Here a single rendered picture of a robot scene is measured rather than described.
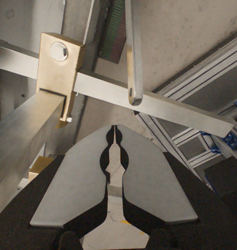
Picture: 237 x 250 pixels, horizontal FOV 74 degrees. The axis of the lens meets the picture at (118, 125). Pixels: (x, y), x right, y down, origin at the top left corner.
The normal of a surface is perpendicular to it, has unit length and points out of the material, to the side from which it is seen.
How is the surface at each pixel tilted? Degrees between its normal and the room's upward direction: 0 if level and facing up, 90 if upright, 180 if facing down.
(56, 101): 90
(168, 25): 0
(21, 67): 0
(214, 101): 0
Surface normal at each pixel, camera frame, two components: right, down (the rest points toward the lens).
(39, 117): 0.33, -0.82
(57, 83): 0.03, 0.50
